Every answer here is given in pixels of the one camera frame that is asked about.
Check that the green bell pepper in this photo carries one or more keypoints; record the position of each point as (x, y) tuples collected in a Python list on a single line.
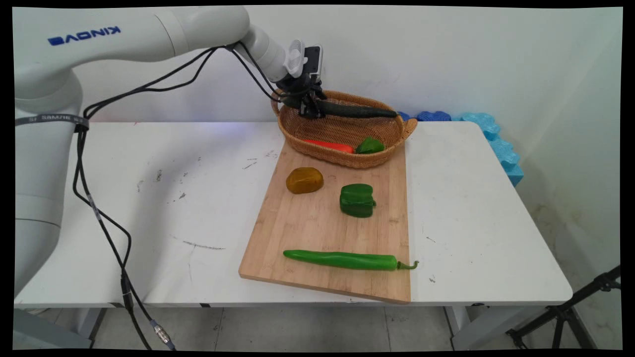
[(357, 201)]

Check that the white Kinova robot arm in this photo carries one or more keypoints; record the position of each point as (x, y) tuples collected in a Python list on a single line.
[(99, 39)]

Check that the long light green chili pepper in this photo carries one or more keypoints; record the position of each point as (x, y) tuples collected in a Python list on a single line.
[(342, 259)]

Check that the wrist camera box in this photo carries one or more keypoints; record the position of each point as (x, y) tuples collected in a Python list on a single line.
[(313, 59)]

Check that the dark green cucumber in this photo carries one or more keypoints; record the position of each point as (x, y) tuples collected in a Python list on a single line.
[(357, 110)]

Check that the woven wicker basket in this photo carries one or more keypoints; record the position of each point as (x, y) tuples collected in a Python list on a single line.
[(342, 129)]

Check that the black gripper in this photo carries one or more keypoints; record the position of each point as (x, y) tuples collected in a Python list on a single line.
[(302, 87)]

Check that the small blue foam piece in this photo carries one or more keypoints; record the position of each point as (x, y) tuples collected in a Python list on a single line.
[(403, 116)]

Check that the black tripod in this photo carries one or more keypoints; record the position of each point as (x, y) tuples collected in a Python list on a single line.
[(560, 312)]

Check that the orange carrot with green leaves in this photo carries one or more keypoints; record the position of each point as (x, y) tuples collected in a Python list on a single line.
[(330, 145)]

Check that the dark blue foam piece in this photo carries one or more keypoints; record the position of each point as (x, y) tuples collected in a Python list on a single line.
[(433, 116)]

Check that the white table leg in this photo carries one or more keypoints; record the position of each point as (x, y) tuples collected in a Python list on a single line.
[(481, 327), (54, 327)]

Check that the large light blue foam piece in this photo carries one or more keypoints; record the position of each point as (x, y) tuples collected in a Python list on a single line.
[(501, 144)]

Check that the yellow-brown potato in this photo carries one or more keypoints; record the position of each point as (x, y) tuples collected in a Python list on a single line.
[(304, 180)]

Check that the wooden cutting board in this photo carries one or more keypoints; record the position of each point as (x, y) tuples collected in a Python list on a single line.
[(307, 233)]

